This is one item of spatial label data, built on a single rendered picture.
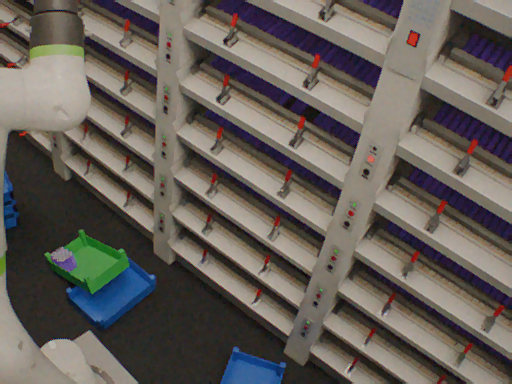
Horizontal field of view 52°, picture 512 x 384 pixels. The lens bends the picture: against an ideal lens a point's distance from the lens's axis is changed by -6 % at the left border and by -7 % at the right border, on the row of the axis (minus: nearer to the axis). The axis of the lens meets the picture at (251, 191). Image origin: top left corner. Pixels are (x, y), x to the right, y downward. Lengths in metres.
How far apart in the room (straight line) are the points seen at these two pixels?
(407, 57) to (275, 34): 0.44
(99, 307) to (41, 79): 1.44
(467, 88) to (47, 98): 0.83
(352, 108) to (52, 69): 0.75
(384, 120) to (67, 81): 0.74
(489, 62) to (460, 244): 0.46
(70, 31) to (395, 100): 0.72
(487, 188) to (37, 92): 0.96
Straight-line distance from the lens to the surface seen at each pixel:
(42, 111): 0.91
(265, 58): 1.50
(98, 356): 1.73
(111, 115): 2.20
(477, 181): 1.32
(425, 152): 1.33
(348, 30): 1.30
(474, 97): 1.22
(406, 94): 1.27
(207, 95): 1.67
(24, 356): 1.05
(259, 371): 2.12
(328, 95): 1.41
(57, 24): 0.95
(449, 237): 1.44
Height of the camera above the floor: 1.87
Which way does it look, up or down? 44 degrees down
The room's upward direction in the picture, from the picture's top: 11 degrees clockwise
